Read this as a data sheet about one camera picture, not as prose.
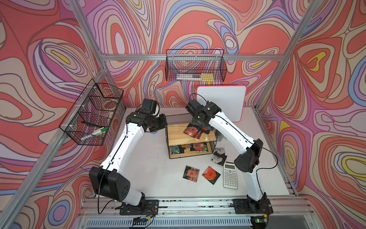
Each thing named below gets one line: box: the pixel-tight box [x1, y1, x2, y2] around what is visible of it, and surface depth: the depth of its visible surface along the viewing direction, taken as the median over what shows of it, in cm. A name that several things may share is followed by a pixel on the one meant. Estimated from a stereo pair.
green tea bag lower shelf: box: [171, 145, 181, 155], surface depth 95 cm
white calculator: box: [223, 160, 238, 190], surface depth 84 cm
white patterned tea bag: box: [210, 146, 228, 167], surface depth 93 cm
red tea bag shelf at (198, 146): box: [193, 142, 204, 151], surface depth 95 cm
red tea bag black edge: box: [182, 165, 200, 183], surface depth 86 cm
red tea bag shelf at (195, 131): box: [183, 122, 211, 140], surface depth 86 cm
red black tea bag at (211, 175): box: [201, 165, 222, 185], surface depth 86 cm
